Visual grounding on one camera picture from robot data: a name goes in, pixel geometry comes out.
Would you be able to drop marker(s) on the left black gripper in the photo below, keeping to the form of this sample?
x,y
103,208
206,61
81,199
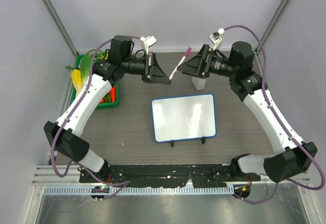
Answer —
x,y
154,73

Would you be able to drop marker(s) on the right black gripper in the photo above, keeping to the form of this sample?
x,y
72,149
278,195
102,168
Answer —
x,y
199,65

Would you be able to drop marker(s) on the white marker pink cap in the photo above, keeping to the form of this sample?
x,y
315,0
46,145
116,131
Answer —
x,y
180,62

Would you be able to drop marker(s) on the blue framed whiteboard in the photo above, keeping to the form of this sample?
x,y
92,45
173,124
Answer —
x,y
182,118

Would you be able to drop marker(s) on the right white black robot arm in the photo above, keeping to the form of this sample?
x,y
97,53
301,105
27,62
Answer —
x,y
291,154

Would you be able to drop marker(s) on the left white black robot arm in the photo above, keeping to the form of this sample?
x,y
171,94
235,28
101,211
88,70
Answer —
x,y
64,134

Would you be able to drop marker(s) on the white bottle grey cap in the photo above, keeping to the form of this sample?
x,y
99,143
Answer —
x,y
198,83

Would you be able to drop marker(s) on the orange carrot toy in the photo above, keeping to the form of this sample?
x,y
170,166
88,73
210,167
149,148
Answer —
x,y
110,97

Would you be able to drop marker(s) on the green plastic basket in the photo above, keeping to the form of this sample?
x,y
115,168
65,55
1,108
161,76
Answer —
x,y
99,106

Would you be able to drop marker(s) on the green bok choy toy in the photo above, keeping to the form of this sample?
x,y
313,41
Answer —
x,y
84,66

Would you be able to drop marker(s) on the yellow cabbage toy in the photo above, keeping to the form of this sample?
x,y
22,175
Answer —
x,y
77,80

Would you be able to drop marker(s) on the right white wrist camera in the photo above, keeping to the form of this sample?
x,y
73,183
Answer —
x,y
216,38

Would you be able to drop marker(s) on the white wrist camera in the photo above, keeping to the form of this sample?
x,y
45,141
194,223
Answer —
x,y
216,38
147,42

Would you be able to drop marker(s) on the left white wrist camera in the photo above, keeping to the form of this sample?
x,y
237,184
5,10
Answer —
x,y
147,42

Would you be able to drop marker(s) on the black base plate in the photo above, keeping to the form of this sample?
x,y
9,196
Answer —
x,y
174,175

